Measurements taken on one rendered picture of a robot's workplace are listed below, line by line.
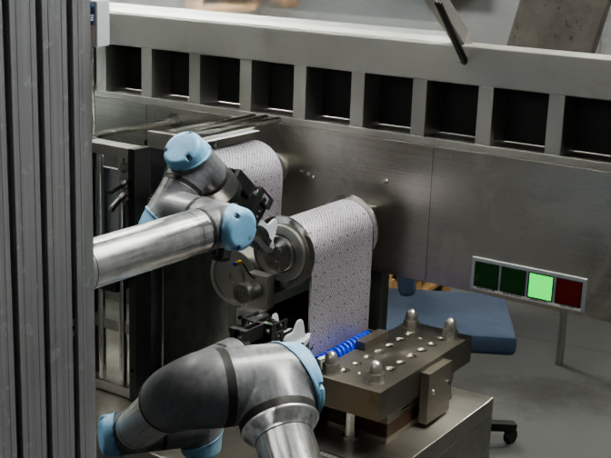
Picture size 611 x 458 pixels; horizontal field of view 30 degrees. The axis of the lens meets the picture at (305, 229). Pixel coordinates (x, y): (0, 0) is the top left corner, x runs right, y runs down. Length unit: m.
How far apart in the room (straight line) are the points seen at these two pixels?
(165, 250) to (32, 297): 0.67
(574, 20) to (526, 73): 4.47
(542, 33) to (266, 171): 4.46
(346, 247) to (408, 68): 0.40
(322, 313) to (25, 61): 1.34
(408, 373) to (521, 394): 2.68
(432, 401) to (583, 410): 2.55
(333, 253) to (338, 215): 0.09
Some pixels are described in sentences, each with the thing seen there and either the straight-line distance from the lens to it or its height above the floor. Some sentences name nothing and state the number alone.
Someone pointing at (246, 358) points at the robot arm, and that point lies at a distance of 1.65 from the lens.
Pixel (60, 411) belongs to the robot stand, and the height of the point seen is 1.39.
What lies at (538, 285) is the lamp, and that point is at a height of 1.19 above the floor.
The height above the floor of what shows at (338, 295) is 1.14.
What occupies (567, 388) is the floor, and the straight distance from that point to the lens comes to 5.07.
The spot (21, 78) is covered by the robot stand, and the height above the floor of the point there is 1.73.
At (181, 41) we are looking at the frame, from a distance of 2.78.
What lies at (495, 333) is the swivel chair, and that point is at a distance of 4.00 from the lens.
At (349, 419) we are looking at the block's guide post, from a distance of 2.27.
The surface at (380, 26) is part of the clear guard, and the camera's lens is 2.48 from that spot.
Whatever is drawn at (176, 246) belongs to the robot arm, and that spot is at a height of 1.39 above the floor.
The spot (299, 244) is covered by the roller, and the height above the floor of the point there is 1.28.
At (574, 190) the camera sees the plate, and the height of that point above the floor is 1.39.
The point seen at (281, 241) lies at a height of 1.28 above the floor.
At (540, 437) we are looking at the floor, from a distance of 4.57.
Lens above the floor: 1.88
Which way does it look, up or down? 15 degrees down
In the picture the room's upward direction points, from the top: 2 degrees clockwise
